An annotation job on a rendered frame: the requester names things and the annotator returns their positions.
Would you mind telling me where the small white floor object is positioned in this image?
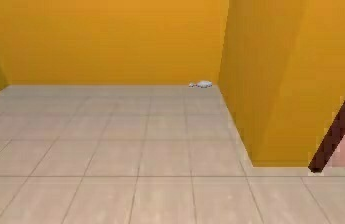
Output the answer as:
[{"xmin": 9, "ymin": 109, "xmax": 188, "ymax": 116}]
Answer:
[{"xmin": 188, "ymin": 79, "xmax": 214, "ymax": 89}]

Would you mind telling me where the dark brown room door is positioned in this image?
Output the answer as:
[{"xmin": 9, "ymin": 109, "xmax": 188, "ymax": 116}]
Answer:
[{"xmin": 307, "ymin": 65, "xmax": 345, "ymax": 174}]

